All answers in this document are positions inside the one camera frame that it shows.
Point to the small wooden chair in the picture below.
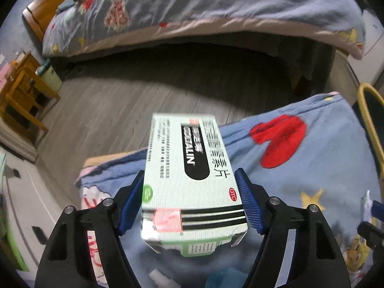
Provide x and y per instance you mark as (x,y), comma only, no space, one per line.
(24,96)

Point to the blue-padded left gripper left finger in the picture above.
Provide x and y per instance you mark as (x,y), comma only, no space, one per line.
(66,260)

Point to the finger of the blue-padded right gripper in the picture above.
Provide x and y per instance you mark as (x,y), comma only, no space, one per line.
(368,228)

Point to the white green storage box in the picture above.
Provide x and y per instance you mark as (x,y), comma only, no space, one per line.
(49,76)

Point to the white green medicine box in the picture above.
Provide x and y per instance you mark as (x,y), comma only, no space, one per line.
(190,200)

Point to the blue cartoon duvet on bed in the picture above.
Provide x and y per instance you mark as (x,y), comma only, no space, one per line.
(93,25)

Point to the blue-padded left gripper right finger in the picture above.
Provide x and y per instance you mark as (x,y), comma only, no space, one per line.
(317,260)

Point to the wooden bed headboard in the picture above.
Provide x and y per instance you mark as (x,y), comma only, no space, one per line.
(38,14)

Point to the blue yellow-rimmed trash bin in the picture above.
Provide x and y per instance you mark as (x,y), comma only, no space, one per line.
(370,104)

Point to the blue cartoon table cloth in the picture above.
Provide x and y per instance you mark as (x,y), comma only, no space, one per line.
(310,152)

